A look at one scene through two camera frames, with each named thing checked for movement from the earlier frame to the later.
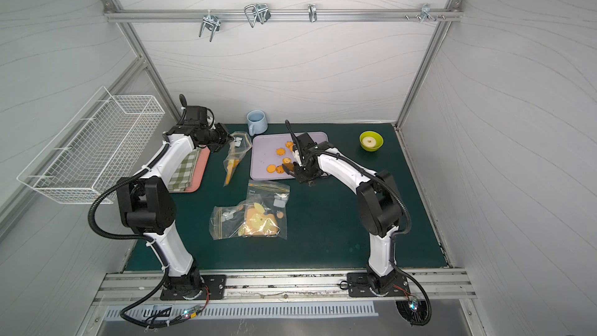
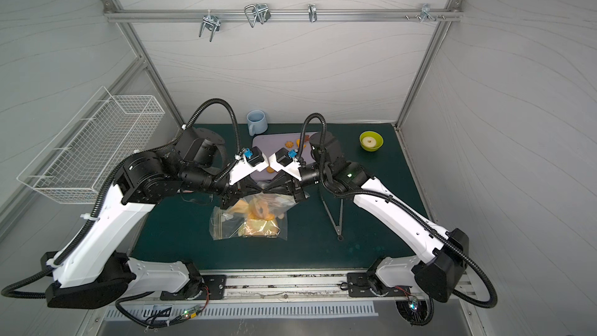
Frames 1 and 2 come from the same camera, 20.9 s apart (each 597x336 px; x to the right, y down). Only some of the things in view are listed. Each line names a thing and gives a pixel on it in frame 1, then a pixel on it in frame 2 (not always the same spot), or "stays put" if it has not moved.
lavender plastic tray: x=270 y=152 stays put
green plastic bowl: x=371 y=140 stays put
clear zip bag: x=241 y=143 → x=263 y=206
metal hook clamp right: x=425 y=12 stays put
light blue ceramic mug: x=257 y=122 stays put
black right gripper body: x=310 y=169 → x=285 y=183
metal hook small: x=312 y=13 stays put
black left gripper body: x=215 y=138 → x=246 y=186
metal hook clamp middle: x=260 y=12 stays put
